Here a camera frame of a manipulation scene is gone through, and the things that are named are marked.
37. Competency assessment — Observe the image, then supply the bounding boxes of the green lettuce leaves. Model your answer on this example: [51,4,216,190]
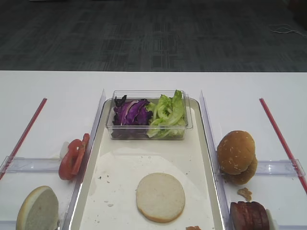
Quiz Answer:
[145,90,186,139]

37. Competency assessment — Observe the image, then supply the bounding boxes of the red tomato slice rear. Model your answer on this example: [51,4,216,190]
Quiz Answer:
[80,133,90,153]

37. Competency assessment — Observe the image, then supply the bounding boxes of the white pusher block tomato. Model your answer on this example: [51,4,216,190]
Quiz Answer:
[59,141,70,160]

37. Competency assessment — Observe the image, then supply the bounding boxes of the sliced dark red sausage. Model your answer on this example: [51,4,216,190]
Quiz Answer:
[230,201,270,230]

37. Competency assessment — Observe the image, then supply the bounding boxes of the clear plastic salad container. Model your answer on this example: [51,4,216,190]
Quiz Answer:
[106,90,193,140]

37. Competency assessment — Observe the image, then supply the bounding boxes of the purple cabbage leaves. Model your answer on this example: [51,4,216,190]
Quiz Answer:
[113,95,153,126]

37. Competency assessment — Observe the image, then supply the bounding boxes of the white bun slice on tray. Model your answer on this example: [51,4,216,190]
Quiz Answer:
[136,172,186,223]

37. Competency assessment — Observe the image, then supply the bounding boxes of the brown bun top front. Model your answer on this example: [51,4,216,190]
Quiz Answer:
[217,130,255,175]

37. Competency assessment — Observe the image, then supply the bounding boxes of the brown bun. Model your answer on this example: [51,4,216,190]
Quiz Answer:
[217,130,255,175]
[224,157,258,185]

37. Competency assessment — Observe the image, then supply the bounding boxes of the white metal tray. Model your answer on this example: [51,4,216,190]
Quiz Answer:
[70,99,223,230]

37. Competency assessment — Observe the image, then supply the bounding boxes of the right red strip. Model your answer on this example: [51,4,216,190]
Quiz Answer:
[259,98,307,192]

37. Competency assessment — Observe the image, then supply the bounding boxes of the red strip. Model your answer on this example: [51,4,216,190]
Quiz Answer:
[259,98,307,192]
[0,98,47,179]

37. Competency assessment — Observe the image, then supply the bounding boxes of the brown bun top rear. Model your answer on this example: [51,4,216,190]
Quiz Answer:
[224,157,258,185]

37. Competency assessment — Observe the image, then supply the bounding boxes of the brown crumb on table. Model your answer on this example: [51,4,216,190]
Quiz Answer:
[237,187,252,202]

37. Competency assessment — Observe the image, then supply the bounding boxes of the brown crumb on tray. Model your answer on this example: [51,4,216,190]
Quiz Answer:
[186,226,201,230]

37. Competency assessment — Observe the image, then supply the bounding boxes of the left red strip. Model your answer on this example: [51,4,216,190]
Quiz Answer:
[0,98,47,179]

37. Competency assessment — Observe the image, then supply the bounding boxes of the upright bun half left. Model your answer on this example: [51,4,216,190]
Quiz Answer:
[15,185,59,230]

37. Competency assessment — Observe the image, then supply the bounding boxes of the white pusher block sausage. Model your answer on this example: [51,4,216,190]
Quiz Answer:
[266,209,279,230]

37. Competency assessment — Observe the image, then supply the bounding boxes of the left long clear rail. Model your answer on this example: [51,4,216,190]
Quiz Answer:
[58,89,106,230]

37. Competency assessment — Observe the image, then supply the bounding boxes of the long clear rail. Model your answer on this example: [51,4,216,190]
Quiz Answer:
[200,91,234,230]
[58,89,106,230]

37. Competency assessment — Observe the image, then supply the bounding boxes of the right long clear rail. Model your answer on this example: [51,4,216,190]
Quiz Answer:
[200,91,234,230]

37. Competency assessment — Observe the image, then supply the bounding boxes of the left upper clear rail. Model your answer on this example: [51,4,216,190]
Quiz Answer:
[0,156,61,173]

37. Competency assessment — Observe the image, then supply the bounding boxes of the right upper clear rail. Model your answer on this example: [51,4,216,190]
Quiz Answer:
[255,160,306,177]

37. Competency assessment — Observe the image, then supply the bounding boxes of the white cable on floor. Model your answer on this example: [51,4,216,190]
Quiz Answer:
[268,23,307,37]

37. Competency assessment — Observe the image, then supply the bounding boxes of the right lower clear rail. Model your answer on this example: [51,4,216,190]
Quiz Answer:
[278,225,307,230]

